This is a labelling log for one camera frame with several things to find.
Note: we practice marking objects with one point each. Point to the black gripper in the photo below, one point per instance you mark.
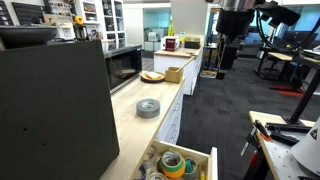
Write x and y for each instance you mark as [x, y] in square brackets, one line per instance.
[235, 23]

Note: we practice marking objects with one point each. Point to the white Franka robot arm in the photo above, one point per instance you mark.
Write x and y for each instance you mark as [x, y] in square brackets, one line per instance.
[308, 150]

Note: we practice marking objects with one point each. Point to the white counter cabinet with drawers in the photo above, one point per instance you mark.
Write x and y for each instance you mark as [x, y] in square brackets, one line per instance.
[171, 120]

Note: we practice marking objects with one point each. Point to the open wooden drawer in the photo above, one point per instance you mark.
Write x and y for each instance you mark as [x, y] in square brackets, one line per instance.
[204, 154]

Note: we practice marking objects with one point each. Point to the teal tape roll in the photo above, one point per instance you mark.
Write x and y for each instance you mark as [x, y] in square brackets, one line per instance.
[190, 166]

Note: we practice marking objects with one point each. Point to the green and orange tape roll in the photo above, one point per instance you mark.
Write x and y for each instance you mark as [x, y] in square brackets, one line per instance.
[173, 169]

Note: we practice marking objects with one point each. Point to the small clear tape roll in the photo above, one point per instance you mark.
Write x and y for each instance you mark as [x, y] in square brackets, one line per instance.
[156, 176]

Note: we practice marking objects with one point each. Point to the purple tape roll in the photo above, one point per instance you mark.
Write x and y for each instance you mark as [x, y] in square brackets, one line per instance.
[140, 173]

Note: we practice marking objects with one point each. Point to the black side table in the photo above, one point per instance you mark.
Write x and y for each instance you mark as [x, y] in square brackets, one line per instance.
[210, 46]

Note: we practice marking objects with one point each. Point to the black case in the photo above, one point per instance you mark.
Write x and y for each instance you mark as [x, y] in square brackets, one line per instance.
[192, 45]

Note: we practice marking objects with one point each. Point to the wooden spoon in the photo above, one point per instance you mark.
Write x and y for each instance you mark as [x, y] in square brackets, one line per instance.
[185, 64]

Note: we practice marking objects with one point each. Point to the cardboard box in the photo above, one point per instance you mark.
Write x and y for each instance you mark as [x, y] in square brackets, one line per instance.
[192, 39]

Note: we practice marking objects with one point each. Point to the white island cabinet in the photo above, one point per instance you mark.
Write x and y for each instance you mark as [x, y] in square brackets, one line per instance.
[173, 65]

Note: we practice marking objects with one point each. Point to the small wooden box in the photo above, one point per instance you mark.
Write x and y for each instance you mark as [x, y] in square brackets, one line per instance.
[173, 76]

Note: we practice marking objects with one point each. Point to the wooden office desk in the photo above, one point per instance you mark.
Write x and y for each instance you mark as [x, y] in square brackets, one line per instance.
[281, 56]

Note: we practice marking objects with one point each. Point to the red and white toaster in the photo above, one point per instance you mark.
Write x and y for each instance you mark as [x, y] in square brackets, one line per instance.
[170, 43]

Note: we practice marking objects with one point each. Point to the white board panel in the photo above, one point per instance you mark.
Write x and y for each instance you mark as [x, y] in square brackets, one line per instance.
[189, 16]

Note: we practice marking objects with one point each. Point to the yellow floor sign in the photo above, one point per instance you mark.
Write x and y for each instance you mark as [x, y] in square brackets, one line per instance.
[170, 28]

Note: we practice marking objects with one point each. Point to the black and orange clamp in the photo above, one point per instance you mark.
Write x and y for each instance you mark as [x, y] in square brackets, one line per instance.
[261, 128]

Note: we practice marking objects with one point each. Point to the computer monitor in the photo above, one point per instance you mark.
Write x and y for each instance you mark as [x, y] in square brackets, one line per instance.
[295, 38]

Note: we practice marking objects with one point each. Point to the toast slice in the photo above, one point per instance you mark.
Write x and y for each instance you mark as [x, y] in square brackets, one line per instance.
[153, 75]

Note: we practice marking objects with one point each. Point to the white printer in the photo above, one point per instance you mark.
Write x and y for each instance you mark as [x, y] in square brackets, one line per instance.
[153, 36]

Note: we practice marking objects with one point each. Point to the yellow plate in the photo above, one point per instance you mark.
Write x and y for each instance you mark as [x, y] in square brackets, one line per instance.
[144, 79]

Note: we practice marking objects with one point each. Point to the black stand pole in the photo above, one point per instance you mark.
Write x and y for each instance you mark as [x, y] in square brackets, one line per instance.
[305, 96]

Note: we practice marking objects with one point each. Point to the black microwave oven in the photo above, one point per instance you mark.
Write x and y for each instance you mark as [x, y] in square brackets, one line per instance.
[122, 66]

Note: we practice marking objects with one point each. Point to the wooden robot table with breadboard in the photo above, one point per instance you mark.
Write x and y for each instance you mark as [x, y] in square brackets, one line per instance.
[276, 156]

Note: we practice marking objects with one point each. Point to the yellow marker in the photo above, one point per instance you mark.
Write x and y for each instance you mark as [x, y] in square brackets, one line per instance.
[202, 172]

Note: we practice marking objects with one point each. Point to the white shelf unit with boxes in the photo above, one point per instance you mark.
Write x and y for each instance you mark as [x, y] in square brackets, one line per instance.
[113, 23]

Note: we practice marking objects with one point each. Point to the white shelf unit with bins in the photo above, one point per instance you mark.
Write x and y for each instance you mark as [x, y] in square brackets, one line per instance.
[90, 16]

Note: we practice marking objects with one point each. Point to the black coffee maker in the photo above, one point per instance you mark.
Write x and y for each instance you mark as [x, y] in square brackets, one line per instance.
[81, 32]

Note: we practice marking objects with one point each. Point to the large black box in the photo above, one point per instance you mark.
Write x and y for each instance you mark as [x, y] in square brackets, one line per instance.
[56, 110]

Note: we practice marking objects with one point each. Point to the black bowl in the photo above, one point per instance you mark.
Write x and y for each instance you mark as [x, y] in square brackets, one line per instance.
[26, 35]

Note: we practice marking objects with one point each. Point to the black parts bin rack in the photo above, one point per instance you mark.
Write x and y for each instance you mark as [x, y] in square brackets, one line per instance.
[28, 13]

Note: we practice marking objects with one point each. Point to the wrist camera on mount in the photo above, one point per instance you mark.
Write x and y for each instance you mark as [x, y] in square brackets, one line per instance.
[278, 13]

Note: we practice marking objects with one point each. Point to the black metal bracket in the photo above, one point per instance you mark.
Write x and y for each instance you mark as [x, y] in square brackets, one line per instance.
[283, 131]

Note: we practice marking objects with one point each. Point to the grey duct tape roll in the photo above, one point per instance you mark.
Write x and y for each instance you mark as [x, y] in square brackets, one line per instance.
[148, 108]

